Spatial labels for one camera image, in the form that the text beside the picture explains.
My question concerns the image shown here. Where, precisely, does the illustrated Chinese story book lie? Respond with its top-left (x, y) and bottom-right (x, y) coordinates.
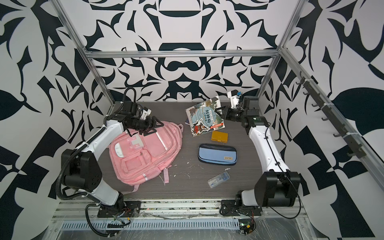
top-left (186, 96), bottom-right (225, 137)

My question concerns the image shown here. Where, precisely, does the pink student backpack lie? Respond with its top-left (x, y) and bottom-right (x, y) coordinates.
top-left (109, 122), bottom-right (184, 193)

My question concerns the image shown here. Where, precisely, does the blue pencil case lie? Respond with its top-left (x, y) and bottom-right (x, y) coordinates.
top-left (198, 144), bottom-right (238, 166)

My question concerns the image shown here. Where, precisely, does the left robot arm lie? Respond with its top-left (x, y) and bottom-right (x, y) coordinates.
top-left (56, 101), bottom-right (164, 210)

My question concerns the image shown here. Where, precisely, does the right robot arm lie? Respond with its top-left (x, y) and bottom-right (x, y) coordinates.
top-left (215, 91), bottom-right (301, 208)

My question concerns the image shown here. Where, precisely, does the small yellow notebook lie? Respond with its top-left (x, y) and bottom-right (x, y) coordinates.
top-left (211, 131), bottom-right (229, 144)

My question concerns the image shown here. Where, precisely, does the clear plastic ruler box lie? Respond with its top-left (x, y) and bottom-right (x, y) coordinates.
top-left (208, 172), bottom-right (230, 188)

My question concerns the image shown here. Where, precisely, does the small green circuit board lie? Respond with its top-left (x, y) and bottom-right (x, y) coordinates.
top-left (239, 219), bottom-right (256, 235)

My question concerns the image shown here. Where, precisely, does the grey hook rack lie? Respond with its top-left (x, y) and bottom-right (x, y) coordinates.
top-left (297, 73), bottom-right (367, 159)

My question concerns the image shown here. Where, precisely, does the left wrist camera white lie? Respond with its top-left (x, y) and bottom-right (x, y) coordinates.
top-left (141, 109), bottom-right (152, 120)

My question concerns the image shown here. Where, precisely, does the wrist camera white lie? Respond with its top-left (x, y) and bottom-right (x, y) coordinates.
top-left (227, 90), bottom-right (242, 109)
top-left (141, 109), bottom-right (152, 120)

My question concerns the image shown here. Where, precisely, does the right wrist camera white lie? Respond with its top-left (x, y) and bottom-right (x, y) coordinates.
top-left (227, 90), bottom-right (242, 109)

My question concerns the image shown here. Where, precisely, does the aluminium frame crossbar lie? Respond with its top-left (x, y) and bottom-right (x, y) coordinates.
top-left (85, 50), bottom-right (278, 59)

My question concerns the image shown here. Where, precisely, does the black corrugated cable hose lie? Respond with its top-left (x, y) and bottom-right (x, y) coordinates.
top-left (55, 87), bottom-right (137, 238)

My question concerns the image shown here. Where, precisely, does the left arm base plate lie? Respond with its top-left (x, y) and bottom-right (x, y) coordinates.
top-left (97, 201), bottom-right (142, 218)

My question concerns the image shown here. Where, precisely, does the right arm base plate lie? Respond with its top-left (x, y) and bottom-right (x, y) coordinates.
top-left (219, 200), bottom-right (263, 217)

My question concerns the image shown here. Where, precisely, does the white vented cable duct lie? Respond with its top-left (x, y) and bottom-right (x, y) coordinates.
top-left (61, 219), bottom-right (240, 231)

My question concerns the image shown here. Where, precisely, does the aluminium front rail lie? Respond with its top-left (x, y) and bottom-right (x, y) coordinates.
top-left (50, 198), bottom-right (308, 224)

